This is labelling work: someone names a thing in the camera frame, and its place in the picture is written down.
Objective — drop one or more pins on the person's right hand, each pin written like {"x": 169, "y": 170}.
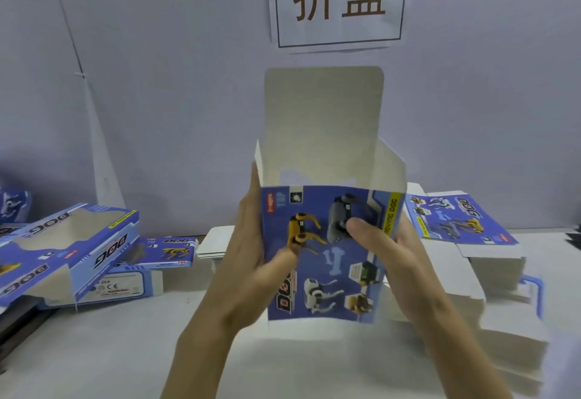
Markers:
{"x": 408, "y": 263}

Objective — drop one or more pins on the person's left hand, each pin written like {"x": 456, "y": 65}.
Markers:
{"x": 241, "y": 276}

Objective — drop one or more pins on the stack of boxes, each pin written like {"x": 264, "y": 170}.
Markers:
{"x": 499, "y": 276}
{"x": 216, "y": 242}

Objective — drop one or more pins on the blue dog-print cardboard box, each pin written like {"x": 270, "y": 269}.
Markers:
{"x": 322, "y": 131}
{"x": 91, "y": 253}
{"x": 118, "y": 287}

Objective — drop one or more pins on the pile of blue boxes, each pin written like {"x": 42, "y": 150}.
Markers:
{"x": 14, "y": 204}

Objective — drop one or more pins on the person's right forearm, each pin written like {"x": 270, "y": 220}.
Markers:
{"x": 468, "y": 358}

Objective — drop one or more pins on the person's left forearm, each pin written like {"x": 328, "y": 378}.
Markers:
{"x": 204, "y": 362}

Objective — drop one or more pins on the black object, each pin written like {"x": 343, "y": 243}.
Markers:
{"x": 575, "y": 238}

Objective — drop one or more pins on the white folded paper sheet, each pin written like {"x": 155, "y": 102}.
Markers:
{"x": 565, "y": 371}

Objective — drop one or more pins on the white paper wall sign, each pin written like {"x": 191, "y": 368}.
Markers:
{"x": 338, "y": 36}

